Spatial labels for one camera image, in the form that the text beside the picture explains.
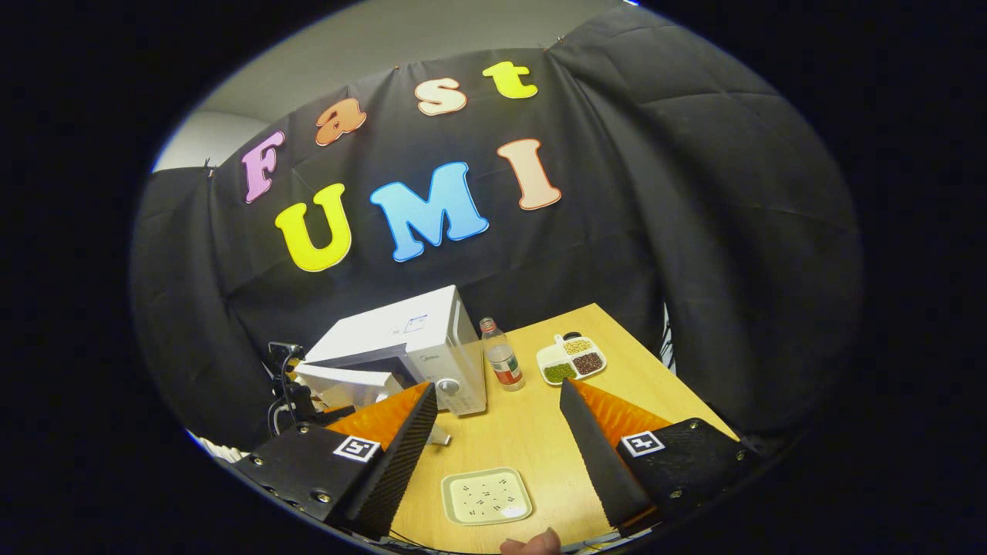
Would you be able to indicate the clear bottle with red label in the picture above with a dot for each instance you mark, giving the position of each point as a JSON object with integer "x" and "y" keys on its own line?
{"x": 505, "y": 362}

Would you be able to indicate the pale green square plate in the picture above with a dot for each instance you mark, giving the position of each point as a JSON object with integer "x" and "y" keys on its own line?
{"x": 486, "y": 497}

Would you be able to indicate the black backdrop cloth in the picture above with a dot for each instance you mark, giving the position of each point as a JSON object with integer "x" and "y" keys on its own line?
{"x": 732, "y": 231}

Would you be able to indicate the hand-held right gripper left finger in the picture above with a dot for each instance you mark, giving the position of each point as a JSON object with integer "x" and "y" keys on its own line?
{"x": 401, "y": 462}

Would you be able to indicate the divided dish of beans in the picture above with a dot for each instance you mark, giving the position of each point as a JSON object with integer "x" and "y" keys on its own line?
{"x": 570, "y": 361}

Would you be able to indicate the white microwave oven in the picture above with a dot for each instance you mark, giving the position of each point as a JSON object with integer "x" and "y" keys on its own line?
{"x": 416, "y": 331}

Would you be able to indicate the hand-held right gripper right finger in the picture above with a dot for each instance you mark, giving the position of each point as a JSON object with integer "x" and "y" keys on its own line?
{"x": 594, "y": 455}

